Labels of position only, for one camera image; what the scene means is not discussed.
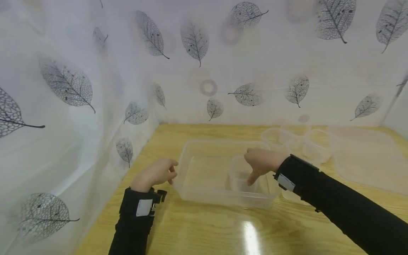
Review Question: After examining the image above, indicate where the person's left hand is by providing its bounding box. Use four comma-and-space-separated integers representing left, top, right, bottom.
131, 158, 179, 193

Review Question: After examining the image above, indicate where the person's right hand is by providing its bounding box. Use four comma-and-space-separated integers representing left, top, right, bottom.
243, 148, 289, 187

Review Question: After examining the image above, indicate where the small clear plastic container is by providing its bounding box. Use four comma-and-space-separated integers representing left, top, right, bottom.
261, 127, 290, 149
287, 135, 307, 155
302, 129, 333, 164
227, 154, 266, 194

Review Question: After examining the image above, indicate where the large clear plastic container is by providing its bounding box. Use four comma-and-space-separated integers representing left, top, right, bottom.
173, 139, 282, 209

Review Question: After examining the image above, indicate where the person's left forearm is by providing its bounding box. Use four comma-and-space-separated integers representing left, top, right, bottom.
108, 208, 156, 255

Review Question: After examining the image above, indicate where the person's right forearm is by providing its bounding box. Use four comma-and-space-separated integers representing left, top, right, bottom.
298, 166, 408, 255

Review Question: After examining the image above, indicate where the black wrist band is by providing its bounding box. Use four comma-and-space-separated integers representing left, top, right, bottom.
119, 187, 168, 218
273, 154, 320, 203

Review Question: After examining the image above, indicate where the clear plastic lid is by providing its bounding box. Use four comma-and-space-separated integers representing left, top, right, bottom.
328, 125, 408, 196

